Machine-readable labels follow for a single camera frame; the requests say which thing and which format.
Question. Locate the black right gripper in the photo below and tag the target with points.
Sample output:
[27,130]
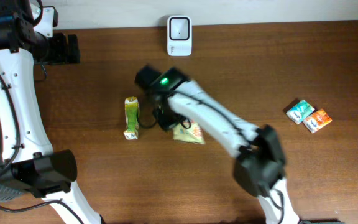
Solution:
[165,124]

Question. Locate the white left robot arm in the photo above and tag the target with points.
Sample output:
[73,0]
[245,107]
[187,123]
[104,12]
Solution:
[28,162]

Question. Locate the green yellow juice carton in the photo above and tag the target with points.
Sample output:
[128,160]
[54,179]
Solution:
[131,106]

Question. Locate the orange tissue pack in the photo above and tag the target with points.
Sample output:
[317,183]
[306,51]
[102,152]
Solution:
[317,120]

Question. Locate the teal tissue pack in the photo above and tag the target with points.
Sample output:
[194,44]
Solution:
[300,111]

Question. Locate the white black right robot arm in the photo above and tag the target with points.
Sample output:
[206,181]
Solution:
[259,160]

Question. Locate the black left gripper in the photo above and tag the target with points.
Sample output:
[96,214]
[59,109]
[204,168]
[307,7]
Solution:
[63,55]

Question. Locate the white barcode scanner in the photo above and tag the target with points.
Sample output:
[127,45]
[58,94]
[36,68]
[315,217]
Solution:
[179,36]

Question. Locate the yellow snack bag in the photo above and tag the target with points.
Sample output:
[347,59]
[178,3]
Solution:
[190,132]

